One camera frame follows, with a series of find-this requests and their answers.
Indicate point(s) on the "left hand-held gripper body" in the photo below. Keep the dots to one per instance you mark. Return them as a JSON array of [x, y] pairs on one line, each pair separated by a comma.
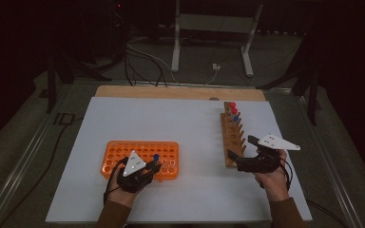
[[133, 166]]

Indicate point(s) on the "black tripod stand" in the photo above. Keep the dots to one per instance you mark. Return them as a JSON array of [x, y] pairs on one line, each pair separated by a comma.
[[51, 85]]

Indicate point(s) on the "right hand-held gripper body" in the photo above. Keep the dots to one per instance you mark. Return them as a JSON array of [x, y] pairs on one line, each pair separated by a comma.
[[256, 164]]

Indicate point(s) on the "wooden test tube rack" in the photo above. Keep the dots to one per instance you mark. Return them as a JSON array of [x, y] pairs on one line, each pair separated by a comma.
[[229, 142]]

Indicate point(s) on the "person's right hand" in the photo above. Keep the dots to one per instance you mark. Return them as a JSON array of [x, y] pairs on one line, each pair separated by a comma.
[[275, 186]]

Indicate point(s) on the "dark equipment with red light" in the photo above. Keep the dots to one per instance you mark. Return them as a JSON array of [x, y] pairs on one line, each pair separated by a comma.
[[119, 19]]

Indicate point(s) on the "orange plastic test tube rack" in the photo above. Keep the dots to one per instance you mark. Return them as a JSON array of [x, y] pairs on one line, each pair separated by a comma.
[[168, 148]]

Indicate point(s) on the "person's left hand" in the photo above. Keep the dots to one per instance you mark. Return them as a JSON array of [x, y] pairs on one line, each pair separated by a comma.
[[122, 196]]

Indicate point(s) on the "white plug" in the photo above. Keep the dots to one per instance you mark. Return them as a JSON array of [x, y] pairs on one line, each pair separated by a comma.
[[215, 66]]

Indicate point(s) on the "metal floor rail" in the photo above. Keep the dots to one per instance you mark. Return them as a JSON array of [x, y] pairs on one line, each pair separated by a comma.
[[332, 171], [15, 177]]

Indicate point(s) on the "clear test tube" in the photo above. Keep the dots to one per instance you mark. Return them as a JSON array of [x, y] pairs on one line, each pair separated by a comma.
[[164, 165], [172, 164]]

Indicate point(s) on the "white table mat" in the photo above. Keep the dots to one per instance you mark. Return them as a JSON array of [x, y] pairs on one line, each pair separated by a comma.
[[187, 126]]

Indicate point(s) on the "grey metal stand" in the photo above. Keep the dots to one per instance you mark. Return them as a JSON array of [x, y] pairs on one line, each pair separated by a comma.
[[214, 22]]

